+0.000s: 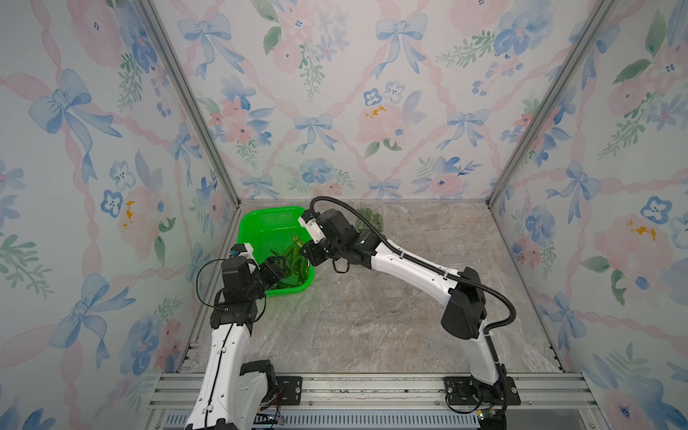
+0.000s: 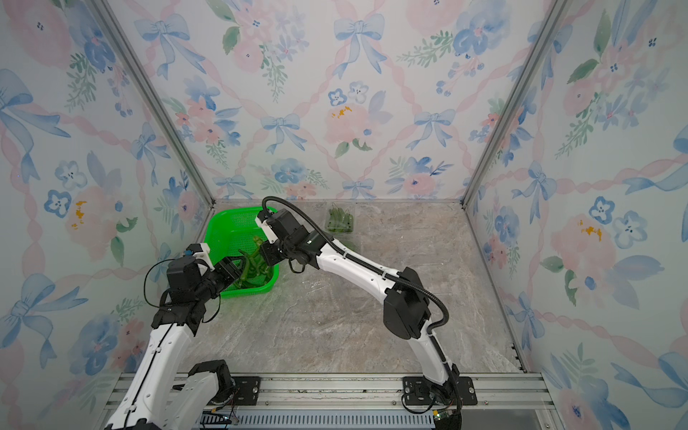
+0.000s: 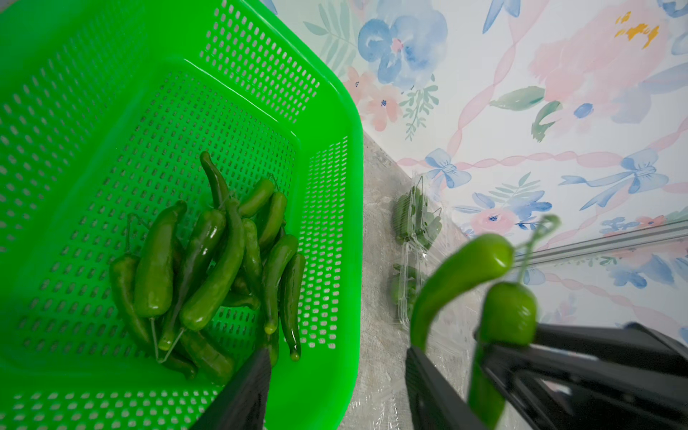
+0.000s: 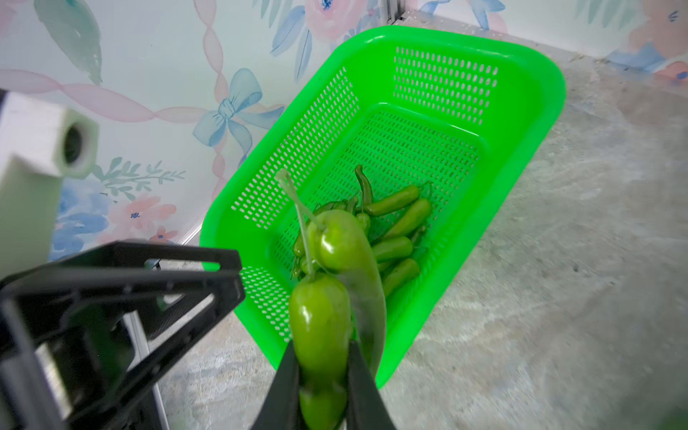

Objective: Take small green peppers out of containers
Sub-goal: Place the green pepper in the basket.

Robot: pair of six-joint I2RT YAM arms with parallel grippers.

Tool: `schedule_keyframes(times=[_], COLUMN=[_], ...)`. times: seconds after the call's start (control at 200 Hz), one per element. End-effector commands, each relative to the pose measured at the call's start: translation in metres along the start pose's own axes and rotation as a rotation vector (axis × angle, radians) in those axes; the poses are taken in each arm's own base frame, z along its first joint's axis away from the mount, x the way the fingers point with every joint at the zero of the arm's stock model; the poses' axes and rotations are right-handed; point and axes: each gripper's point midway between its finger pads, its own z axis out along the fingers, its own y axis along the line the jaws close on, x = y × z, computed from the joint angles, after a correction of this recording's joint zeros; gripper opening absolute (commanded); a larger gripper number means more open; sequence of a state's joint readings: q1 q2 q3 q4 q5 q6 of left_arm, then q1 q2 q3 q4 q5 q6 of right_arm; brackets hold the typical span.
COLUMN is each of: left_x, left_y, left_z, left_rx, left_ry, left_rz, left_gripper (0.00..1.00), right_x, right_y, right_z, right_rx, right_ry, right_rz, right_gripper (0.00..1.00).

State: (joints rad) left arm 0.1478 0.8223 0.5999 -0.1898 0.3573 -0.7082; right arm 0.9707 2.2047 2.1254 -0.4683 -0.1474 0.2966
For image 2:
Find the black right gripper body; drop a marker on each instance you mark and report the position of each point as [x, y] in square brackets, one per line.
[278, 251]

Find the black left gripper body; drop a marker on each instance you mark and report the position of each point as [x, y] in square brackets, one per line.
[219, 279]

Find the green plastic basket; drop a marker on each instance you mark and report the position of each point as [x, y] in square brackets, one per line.
[227, 233]

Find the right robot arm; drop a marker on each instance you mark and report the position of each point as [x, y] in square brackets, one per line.
[410, 312]

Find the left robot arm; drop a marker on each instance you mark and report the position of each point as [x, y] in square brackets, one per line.
[147, 403]

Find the far clear pepper container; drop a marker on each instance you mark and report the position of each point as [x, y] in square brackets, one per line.
[340, 220]

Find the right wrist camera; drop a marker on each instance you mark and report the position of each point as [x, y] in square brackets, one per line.
[281, 226]

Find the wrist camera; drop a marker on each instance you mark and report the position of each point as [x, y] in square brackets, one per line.
[281, 226]
[186, 274]

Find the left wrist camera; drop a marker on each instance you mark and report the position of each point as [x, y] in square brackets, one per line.
[186, 274]

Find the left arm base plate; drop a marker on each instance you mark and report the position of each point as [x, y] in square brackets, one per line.
[238, 391]

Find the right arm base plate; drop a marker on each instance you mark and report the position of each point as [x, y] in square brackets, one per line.
[417, 391]

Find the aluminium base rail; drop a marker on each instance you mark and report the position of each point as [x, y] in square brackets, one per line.
[360, 401]

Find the aluminium corner post left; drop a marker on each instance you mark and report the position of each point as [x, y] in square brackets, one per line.
[105, 17]

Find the aluminium corner post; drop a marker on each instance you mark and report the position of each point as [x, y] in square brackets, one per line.
[545, 36]
[105, 17]

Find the aluminium corner post right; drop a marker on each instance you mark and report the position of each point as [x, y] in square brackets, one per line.
[545, 36]

